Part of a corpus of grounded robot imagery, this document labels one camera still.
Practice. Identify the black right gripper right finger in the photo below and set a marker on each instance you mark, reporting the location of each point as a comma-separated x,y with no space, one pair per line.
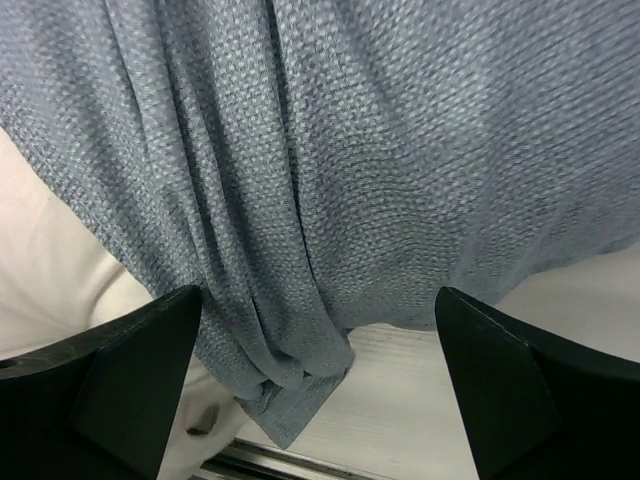
536,405

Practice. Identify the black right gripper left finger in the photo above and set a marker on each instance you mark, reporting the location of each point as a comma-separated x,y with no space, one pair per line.
100,404

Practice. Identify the white pillow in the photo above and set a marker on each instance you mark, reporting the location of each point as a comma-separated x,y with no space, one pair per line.
57,280

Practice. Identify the blue pillowcase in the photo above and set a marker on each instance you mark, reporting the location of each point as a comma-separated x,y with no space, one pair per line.
317,166

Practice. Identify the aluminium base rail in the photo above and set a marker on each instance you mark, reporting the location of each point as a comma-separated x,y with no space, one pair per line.
248,460

